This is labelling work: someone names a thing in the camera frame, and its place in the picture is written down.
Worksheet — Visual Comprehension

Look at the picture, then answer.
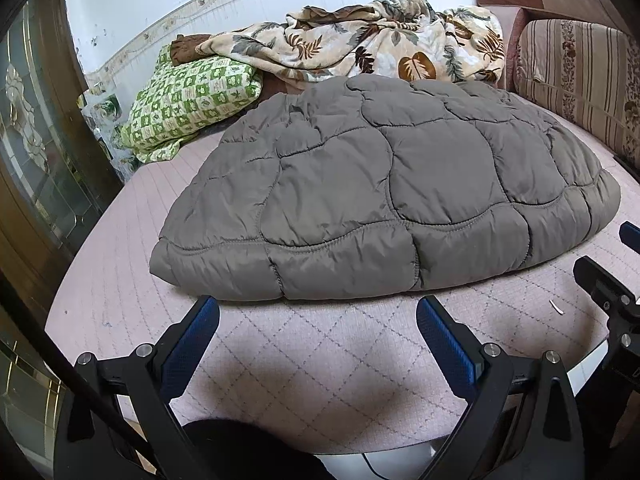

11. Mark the brown cloth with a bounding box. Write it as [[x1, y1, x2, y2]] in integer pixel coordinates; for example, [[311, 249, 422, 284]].
[[169, 34, 209, 66]]

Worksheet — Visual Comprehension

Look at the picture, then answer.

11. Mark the pink quilted mattress cover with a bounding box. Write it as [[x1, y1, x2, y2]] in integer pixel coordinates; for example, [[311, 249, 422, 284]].
[[46, 129, 639, 454]]

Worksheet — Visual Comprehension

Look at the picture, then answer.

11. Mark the small white scrap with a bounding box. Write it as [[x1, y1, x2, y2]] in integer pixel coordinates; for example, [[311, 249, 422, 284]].
[[549, 299, 564, 315]]

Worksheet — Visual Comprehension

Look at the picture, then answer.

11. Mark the grey quilted puffer jacket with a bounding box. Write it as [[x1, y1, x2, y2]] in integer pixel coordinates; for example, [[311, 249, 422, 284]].
[[150, 75, 620, 302]]

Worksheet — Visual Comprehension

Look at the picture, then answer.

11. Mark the green checkered pillow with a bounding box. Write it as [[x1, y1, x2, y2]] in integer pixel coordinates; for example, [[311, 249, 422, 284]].
[[120, 44, 262, 164]]

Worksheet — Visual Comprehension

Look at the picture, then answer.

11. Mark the floral leaf-print blanket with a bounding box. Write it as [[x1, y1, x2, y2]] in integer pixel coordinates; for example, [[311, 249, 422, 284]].
[[195, 0, 506, 89]]

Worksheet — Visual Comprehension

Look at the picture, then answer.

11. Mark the striped floral sofa cushion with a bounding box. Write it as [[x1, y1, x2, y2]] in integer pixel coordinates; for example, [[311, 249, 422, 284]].
[[513, 20, 639, 170]]

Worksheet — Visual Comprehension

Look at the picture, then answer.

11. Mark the floral plastic bag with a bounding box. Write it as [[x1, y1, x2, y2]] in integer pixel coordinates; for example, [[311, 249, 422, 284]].
[[76, 82, 139, 183]]

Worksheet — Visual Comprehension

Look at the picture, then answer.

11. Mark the black cable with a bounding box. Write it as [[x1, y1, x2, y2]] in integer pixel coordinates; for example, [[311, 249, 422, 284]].
[[0, 274, 126, 421]]

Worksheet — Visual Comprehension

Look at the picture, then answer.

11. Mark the wooden glass-panel door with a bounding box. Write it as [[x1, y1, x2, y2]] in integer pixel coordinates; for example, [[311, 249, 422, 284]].
[[0, 0, 122, 461]]

